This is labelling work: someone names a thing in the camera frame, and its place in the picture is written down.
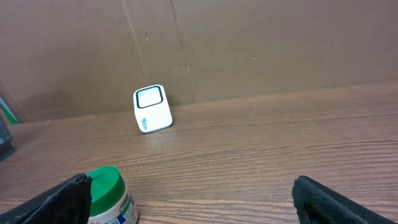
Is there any dark grey plastic basket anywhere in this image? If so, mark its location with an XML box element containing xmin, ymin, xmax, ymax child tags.
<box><xmin>1</xmin><ymin>98</ymin><xmax>19</xmax><ymax>161</ymax></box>

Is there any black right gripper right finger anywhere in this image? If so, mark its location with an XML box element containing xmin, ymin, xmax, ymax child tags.
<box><xmin>292</xmin><ymin>175</ymin><xmax>396</xmax><ymax>224</ymax></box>

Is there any green lid white jar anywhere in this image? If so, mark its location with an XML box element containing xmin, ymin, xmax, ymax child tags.
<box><xmin>86</xmin><ymin>166</ymin><xmax>139</xmax><ymax>224</ymax></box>

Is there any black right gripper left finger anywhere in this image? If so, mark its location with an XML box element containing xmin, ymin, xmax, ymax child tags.
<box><xmin>1</xmin><ymin>174</ymin><xmax>92</xmax><ymax>224</ymax></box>

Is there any white barcode scanner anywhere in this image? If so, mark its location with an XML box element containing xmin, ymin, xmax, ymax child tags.
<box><xmin>132</xmin><ymin>85</ymin><xmax>173</xmax><ymax>133</ymax></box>

